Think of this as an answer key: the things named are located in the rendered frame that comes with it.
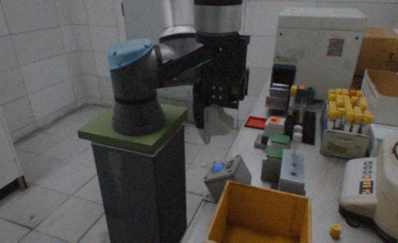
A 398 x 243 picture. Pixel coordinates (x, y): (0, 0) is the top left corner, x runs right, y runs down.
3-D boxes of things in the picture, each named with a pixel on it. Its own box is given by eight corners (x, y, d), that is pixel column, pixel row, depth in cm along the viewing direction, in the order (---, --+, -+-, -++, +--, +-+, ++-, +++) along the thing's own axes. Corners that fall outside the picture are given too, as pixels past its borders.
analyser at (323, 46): (277, 75, 135) (285, 6, 121) (341, 81, 126) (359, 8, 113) (267, 98, 109) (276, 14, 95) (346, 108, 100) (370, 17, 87)
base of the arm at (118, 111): (101, 128, 80) (94, 96, 76) (135, 108, 92) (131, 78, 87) (144, 141, 74) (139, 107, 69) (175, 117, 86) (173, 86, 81)
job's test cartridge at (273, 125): (265, 136, 79) (268, 115, 77) (282, 139, 78) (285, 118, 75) (262, 142, 76) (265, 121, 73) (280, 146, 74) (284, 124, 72)
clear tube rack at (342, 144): (319, 121, 91) (323, 100, 88) (354, 125, 88) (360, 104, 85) (319, 153, 74) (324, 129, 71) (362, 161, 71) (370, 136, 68)
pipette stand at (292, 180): (270, 187, 62) (275, 147, 58) (305, 193, 60) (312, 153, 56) (265, 220, 54) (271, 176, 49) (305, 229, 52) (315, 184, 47)
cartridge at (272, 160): (262, 169, 68) (265, 145, 65) (283, 174, 66) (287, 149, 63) (259, 179, 64) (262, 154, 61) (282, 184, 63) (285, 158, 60)
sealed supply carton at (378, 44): (353, 61, 157) (362, 25, 149) (404, 66, 148) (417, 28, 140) (351, 77, 133) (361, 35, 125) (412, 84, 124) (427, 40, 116)
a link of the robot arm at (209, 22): (185, 4, 42) (205, 1, 49) (186, 37, 44) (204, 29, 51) (235, 6, 40) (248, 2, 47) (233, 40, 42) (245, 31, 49)
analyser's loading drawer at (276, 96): (273, 88, 113) (275, 75, 111) (290, 90, 111) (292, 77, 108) (265, 107, 96) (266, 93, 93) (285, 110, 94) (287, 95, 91)
